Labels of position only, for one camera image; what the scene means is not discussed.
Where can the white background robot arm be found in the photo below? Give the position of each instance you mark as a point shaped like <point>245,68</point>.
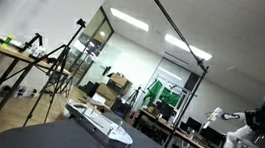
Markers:
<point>232,137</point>

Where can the green yellow small bottle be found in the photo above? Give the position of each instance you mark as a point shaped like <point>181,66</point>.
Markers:
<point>8,40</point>

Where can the black computer monitor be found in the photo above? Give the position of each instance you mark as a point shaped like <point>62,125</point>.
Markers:
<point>212,135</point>
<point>194,124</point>

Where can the long wooden office desk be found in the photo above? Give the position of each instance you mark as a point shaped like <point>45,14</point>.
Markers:
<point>179,133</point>

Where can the green hanging cloth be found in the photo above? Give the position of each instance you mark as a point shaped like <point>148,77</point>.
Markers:
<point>162,93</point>

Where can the long ceiling light panel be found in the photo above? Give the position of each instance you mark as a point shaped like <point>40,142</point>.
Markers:
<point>129,19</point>
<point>187,46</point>

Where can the black boom pole stand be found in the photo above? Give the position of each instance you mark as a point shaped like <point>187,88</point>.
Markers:
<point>177,32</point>

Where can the small black background tripod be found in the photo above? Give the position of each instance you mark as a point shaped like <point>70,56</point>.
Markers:
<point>134,97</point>

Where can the stacked cardboard boxes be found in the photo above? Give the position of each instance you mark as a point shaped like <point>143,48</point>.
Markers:
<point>112,88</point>

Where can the small black tabletop tripod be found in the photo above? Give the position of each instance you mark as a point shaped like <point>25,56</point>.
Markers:
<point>30,41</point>

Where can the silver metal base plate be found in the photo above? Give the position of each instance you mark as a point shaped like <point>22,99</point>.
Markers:
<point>100,124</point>

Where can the black camera tripod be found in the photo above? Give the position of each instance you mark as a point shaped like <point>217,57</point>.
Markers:
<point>61,59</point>

